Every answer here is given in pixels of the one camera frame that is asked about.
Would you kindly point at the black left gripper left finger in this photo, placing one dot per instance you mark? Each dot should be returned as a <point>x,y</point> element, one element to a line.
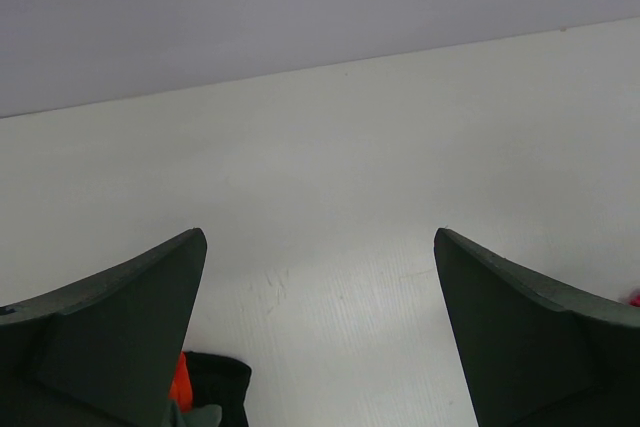
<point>102,351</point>

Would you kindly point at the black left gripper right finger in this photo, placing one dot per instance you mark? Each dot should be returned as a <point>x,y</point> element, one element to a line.
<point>536,351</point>

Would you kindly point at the pink t shirt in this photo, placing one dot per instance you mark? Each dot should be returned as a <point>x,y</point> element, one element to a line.
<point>634,298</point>

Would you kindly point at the orange folded t shirt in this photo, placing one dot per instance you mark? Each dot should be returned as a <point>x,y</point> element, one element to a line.
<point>181,390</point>

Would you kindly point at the black folded t shirt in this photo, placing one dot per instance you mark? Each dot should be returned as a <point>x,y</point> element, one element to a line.
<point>222,381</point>

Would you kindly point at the grey folded t shirt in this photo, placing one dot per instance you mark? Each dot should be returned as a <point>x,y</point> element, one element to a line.
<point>207,416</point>

